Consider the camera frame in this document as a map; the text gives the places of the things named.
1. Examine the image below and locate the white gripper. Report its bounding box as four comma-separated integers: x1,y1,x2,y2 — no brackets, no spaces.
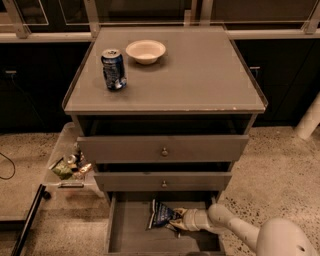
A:
169,207,213,232

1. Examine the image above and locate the blue chip bag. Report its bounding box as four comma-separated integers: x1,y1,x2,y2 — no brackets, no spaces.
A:
148,199,182,231

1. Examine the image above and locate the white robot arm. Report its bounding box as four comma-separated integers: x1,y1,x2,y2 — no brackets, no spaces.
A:
169,203,319,256

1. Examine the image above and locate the bottom grey open drawer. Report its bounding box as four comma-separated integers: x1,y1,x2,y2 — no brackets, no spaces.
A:
106,191,226,256

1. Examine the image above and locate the top grey drawer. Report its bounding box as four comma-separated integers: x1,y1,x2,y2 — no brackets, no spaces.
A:
77,135,249,163

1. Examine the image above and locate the middle grey drawer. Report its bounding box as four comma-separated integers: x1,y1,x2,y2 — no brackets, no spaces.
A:
94,172,232,192

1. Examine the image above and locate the grey drawer cabinet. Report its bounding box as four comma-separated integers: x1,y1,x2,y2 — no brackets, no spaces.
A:
61,25,269,256

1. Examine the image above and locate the clear plastic storage bin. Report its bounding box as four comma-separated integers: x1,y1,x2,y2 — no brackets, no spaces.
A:
43,122,103,197

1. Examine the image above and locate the green snack packet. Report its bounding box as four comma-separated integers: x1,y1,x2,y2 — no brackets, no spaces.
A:
50,159,73,180

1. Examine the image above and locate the white paper bowl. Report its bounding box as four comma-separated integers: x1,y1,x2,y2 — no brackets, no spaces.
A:
126,40,166,65

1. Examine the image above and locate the blue soda can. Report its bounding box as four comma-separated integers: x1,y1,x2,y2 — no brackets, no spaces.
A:
101,49,127,91

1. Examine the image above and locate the black metal floor rail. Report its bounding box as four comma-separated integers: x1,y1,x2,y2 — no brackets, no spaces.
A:
11,184,46,256

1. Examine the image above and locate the white post at right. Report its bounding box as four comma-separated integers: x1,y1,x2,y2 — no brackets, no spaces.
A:
295,92,320,139

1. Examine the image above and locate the black cable on floor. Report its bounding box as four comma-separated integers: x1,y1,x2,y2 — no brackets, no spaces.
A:
0,151,17,181

